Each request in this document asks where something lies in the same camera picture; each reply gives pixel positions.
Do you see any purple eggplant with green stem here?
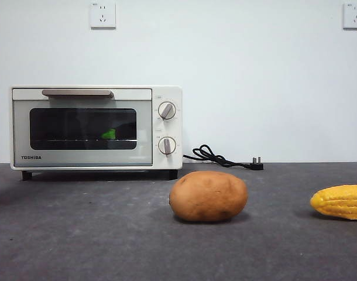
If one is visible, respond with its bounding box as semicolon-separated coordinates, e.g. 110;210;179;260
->
101;122;138;141

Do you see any glass oven door with handle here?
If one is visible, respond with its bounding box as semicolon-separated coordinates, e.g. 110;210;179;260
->
12;88;153;168

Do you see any beige oven knob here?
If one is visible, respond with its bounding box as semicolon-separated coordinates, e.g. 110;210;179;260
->
157;136;177;156
157;101;177;121

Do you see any white toaster oven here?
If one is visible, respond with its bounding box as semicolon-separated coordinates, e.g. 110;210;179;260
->
10;85;184;181

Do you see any brown potato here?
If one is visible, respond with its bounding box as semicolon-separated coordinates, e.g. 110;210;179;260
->
169;170;249;222

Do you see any yellow corn cob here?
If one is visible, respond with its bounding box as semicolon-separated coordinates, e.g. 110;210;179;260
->
310;184;357;221

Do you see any black power cable with plug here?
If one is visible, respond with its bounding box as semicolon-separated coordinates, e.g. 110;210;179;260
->
183;144;265;171

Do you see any metal wire oven rack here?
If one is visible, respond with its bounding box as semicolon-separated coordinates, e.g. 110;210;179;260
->
37;138;138;143

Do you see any white wall socket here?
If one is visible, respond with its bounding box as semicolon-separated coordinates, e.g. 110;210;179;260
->
342;2;357;30
90;1;117;30

